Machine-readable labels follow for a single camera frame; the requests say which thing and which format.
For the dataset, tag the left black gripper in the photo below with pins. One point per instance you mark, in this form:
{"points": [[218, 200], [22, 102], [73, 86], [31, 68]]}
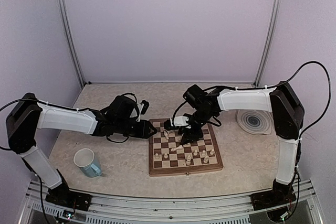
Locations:
{"points": [[144, 130]]}

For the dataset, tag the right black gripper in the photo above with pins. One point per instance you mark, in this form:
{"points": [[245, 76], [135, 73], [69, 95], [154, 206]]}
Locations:
{"points": [[193, 136]]}

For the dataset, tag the white chess king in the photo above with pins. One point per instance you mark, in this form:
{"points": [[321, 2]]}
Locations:
{"points": [[188, 160]]}

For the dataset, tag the white chess piece back row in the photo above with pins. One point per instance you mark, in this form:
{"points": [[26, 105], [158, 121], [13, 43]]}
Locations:
{"points": [[206, 159]]}

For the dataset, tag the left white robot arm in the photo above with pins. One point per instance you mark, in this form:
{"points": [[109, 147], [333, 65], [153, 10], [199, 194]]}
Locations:
{"points": [[122, 116]]}

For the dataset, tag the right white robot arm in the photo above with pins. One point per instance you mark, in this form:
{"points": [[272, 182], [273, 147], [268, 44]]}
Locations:
{"points": [[277, 105]]}

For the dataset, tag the white chess pieces pile right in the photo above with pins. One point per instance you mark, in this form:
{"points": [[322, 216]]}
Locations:
{"points": [[174, 149]]}

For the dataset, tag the wooden chess board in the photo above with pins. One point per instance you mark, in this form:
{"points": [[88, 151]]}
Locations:
{"points": [[175, 164]]}

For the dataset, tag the grey spiral coaster mat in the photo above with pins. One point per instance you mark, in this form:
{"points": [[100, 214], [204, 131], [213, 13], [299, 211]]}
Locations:
{"points": [[254, 122]]}

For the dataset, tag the light blue ceramic mug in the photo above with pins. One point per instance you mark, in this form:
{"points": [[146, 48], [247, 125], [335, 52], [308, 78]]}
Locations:
{"points": [[86, 160]]}

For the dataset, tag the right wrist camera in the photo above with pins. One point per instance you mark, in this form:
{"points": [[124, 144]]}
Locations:
{"points": [[177, 123]]}

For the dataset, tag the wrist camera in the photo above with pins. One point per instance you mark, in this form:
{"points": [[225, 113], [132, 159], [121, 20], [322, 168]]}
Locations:
{"points": [[177, 123], [143, 107]]}

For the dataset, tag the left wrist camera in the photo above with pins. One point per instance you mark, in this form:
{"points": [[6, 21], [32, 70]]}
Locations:
{"points": [[143, 107]]}

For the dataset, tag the front aluminium rail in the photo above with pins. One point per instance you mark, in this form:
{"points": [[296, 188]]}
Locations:
{"points": [[236, 208]]}

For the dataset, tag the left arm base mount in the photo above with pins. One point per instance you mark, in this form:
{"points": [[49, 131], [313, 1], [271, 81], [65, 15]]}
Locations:
{"points": [[70, 199]]}

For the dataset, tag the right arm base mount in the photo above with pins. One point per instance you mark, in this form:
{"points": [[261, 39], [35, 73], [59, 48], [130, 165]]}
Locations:
{"points": [[270, 199]]}

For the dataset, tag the left aluminium frame post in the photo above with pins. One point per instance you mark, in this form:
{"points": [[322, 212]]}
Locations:
{"points": [[70, 42]]}

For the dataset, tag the aluminium frame post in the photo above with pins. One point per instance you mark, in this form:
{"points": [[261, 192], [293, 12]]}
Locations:
{"points": [[70, 42], [268, 41]]}

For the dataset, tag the right aluminium frame post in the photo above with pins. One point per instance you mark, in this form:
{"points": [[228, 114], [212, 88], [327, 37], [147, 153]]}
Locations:
{"points": [[268, 41]]}

